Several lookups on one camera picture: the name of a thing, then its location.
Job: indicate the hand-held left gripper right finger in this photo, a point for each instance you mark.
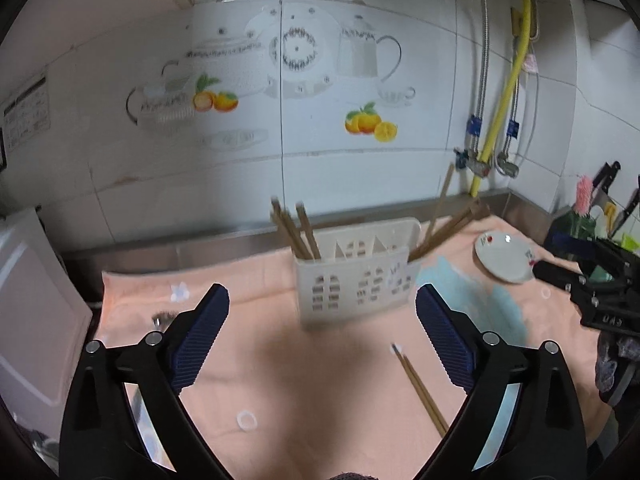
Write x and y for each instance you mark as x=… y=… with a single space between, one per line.
x=447 y=345

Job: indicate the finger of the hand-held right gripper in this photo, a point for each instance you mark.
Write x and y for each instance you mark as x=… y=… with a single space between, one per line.
x=572 y=244
x=560 y=275

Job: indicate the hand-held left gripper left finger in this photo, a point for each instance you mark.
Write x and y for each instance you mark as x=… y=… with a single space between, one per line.
x=197 y=345

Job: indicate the white plastic utensil holder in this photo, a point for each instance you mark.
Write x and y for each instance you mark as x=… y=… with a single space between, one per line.
x=350 y=275

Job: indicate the metal slotted spoon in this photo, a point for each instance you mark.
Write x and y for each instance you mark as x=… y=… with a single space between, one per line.
x=162 y=320

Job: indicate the pink fluffy brush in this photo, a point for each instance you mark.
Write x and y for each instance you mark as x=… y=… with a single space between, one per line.
x=583 y=195

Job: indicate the white saucer with red print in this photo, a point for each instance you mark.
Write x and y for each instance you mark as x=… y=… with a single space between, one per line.
x=502 y=260

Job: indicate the metal angle valve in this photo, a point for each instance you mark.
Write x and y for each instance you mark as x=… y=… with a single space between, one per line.
x=507 y=166
x=472 y=162

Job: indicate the pink floral towel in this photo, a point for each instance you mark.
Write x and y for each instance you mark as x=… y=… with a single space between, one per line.
x=300 y=385

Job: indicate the printed wall sticker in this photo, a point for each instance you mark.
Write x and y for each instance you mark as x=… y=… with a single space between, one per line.
x=27 y=112

